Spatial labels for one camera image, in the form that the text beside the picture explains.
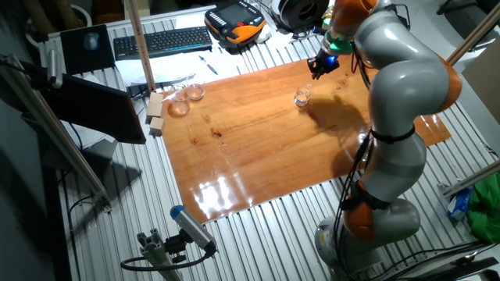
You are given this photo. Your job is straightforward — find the glossy wooden board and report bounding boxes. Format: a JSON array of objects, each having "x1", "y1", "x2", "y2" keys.
[{"x1": 159, "y1": 48, "x2": 452, "y2": 224}]

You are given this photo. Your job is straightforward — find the black mouse pad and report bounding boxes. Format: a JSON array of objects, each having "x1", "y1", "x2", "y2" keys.
[{"x1": 59, "y1": 23, "x2": 116, "y2": 75}]

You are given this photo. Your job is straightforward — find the black pen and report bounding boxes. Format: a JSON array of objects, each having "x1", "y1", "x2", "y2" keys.
[{"x1": 198, "y1": 55, "x2": 219, "y2": 76}]

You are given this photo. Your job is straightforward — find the short aluminium profile post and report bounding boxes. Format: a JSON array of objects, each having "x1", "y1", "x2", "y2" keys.
[{"x1": 136, "y1": 228, "x2": 184, "y2": 281}]

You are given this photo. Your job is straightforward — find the black flat monitor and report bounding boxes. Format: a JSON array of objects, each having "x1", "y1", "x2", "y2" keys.
[{"x1": 41, "y1": 73, "x2": 148, "y2": 145}]

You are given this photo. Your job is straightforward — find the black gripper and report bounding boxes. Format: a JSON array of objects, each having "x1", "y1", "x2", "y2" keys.
[{"x1": 307, "y1": 48, "x2": 340, "y2": 81}]

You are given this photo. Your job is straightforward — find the black office chair base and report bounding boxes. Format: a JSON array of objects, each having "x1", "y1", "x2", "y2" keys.
[{"x1": 435, "y1": 0, "x2": 500, "y2": 16}]

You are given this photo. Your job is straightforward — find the black computer keyboard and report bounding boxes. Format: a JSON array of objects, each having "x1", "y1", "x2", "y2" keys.
[{"x1": 112, "y1": 26, "x2": 214, "y2": 62}]

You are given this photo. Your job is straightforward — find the wooden frame pole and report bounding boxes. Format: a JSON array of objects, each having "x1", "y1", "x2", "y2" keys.
[
  {"x1": 127, "y1": 0, "x2": 156, "y2": 93},
  {"x1": 446, "y1": 2, "x2": 500, "y2": 66}
]

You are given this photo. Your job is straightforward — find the black flat bar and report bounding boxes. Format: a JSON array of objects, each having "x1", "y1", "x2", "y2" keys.
[{"x1": 402, "y1": 255, "x2": 500, "y2": 281}]

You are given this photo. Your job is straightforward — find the white paper sheets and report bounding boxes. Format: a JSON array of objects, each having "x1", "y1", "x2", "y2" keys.
[{"x1": 115, "y1": 50, "x2": 255, "y2": 87}]

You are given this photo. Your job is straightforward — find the white round bucket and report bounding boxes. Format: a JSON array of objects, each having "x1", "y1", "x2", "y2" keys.
[{"x1": 70, "y1": 3, "x2": 93, "y2": 28}]

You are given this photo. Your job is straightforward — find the aluminium profile bar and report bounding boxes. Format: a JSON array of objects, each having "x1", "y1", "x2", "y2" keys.
[{"x1": 437, "y1": 159, "x2": 500, "y2": 198}]

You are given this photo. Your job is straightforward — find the metal spoon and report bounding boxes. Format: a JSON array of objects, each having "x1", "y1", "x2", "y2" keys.
[{"x1": 448, "y1": 244, "x2": 497, "y2": 267}]

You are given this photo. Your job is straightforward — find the black camera cable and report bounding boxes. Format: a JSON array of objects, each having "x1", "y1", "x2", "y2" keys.
[{"x1": 120, "y1": 249, "x2": 214, "y2": 272}]

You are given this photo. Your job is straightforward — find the white tissue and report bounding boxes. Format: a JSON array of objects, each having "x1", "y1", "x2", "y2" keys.
[{"x1": 269, "y1": 31, "x2": 296, "y2": 50}]

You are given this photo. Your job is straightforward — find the glass beaker with water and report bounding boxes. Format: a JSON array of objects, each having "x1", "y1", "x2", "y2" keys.
[{"x1": 293, "y1": 83, "x2": 313, "y2": 108}]

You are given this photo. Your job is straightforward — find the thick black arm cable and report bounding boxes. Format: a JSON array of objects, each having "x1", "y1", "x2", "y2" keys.
[{"x1": 334, "y1": 132, "x2": 372, "y2": 274}]

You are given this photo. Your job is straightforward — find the empty glass beaker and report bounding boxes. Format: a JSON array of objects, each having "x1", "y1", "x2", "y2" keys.
[
  {"x1": 170, "y1": 84, "x2": 191, "y2": 117},
  {"x1": 186, "y1": 82, "x2": 205, "y2": 101}
]

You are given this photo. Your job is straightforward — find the black filament spool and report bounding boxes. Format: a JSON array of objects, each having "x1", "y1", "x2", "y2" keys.
[{"x1": 273, "y1": 0, "x2": 330, "y2": 34}]

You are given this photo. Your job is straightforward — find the clear glass stirring rod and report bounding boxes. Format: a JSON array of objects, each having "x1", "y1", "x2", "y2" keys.
[{"x1": 301, "y1": 77, "x2": 318, "y2": 102}]

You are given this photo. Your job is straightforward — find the brown cardboard box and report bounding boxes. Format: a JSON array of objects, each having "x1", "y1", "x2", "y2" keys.
[{"x1": 460, "y1": 37, "x2": 500, "y2": 126}]

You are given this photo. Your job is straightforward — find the long grey aluminium strut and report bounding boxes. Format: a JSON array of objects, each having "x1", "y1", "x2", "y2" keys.
[{"x1": 0, "y1": 54, "x2": 113, "y2": 212}]

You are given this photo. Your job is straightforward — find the silver camera with blue cap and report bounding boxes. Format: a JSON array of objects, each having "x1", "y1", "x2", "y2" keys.
[{"x1": 170, "y1": 205, "x2": 218, "y2": 254}]

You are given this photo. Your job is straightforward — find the white rounded plastic object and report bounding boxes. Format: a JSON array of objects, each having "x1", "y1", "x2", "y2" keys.
[{"x1": 253, "y1": 25, "x2": 273, "y2": 44}]

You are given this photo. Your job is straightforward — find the blue and white tissue pack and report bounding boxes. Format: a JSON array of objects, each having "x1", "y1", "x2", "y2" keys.
[{"x1": 447, "y1": 186, "x2": 473, "y2": 222}]

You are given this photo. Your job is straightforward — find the green cloth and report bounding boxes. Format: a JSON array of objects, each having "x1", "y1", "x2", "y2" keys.
[{"x1": 466, "y1": 173, "x2": 500, "y2": 245}]

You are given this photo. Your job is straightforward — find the orange and black teach pendant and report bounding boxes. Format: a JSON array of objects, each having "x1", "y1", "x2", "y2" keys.
[{"x1": 204, "y1": 0, "x2": 266, "y2": 48}]

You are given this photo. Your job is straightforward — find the grey computer mouse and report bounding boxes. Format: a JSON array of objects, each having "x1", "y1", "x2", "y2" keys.
[{"x1": 84, "y1": 31, "x2": 100, "y2": 52}]

